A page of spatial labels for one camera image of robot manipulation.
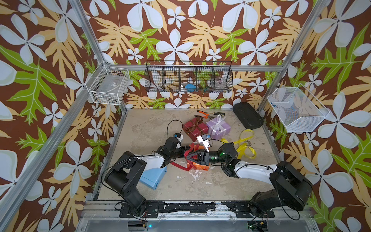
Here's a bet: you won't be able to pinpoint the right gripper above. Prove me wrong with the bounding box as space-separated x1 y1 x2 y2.
187 150 229 168

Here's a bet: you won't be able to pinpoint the orange gift box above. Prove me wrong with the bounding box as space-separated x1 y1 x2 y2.
191 143 210 171

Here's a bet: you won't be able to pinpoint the red ribbon bow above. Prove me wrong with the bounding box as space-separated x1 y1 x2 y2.
171 158 193 172

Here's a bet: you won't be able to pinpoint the brown ribbon bow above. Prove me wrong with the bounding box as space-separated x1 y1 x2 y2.
185 117 208 138

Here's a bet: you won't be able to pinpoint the magenta gift box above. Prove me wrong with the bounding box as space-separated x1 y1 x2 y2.
183 117 209 142

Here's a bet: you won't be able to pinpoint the blue gift box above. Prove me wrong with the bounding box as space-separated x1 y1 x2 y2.
140 167 167 190

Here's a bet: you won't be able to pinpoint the yellow ribbon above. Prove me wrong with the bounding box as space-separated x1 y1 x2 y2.
217 129 257 159

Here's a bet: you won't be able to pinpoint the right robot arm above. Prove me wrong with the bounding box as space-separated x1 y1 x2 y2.
185 143 313 217

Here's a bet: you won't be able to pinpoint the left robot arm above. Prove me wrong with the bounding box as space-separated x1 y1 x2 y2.
102 137 190 217

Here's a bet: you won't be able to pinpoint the lilac gift box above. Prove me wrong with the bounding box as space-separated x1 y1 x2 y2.
206 114 231 141

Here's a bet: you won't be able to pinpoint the white ribbon bow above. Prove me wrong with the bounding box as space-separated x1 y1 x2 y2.
210 114 228 137

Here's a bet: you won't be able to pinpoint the blue item in basket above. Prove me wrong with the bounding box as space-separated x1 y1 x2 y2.
185 84 197 93

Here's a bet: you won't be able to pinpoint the black oval case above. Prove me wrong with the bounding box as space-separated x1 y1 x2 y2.
233 102 264 130

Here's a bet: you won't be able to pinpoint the white mesh basket right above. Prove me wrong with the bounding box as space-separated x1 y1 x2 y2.
268 84 330 133

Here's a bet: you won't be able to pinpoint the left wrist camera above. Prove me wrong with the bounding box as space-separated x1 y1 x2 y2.
174 133 184 148

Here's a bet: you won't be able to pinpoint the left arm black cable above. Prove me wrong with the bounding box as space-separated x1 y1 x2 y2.
166 119 184 140

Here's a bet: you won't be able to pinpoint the orange handled pliers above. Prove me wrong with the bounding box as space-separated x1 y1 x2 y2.
195 110 225 119

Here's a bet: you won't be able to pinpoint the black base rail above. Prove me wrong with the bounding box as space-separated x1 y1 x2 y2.
118 200 276 218

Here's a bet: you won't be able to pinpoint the black wire basket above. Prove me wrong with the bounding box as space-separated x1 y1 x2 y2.
144 61 233 93

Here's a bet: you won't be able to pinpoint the white wire basket left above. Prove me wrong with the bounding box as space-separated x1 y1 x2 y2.
86 65 130 105

